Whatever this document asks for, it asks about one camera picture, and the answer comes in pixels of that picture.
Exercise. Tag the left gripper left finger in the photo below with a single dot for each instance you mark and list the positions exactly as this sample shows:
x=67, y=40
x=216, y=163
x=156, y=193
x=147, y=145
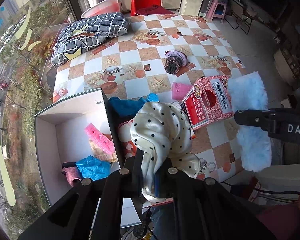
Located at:
x=91, y=209

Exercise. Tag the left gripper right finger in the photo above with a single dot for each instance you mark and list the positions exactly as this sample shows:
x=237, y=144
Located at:
x=204, y=209

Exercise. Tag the light blue fluffy cloth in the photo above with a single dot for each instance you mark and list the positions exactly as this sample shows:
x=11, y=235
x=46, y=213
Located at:
x=249, y=103

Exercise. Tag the pink sponge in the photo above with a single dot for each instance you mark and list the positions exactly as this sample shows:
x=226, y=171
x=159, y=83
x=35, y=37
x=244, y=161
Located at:
x=179, y=90
x=100, y=139

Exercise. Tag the cream polka dot scrunchie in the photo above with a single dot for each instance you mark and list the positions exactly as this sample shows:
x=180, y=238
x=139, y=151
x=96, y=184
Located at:
x=162, y=132

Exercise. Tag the purple striped knit hat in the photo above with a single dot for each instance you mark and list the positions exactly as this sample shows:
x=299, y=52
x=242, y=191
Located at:
x=175, y=61

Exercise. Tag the beige fuzzy sock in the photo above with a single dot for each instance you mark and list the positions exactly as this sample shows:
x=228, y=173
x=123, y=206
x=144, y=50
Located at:
x=100, y=154

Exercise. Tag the person's jeans leg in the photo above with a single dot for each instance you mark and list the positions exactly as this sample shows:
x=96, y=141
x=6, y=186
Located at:
x=163, y=221

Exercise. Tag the white peach drink carton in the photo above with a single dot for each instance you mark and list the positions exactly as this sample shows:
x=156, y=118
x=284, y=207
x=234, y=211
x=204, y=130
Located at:
x=124, y=136

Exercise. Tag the white open storage box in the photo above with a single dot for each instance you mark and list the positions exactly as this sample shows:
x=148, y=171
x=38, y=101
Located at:
x=60, y=136

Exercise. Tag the red patterned tissue box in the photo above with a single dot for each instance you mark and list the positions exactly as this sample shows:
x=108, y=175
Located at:
x=207, y=101

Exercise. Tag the dark blue plastic bag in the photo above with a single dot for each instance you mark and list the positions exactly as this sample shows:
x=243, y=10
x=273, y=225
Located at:
x=125, y=108

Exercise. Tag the pink plastic stool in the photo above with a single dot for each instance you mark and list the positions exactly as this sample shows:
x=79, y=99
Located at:
x=217, y=10

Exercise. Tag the checkered tablecloth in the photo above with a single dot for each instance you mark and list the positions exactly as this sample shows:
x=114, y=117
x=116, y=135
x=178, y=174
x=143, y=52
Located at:
x=131, y=66

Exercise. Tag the grey plaid pillow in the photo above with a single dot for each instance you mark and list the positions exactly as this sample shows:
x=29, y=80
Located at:
x=87, y=34

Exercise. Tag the pink plastic basin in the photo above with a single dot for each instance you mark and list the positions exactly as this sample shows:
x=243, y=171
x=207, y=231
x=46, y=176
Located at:
x=104, y=7

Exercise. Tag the black folding chair frame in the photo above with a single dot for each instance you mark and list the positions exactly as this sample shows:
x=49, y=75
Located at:
x=238, y=17

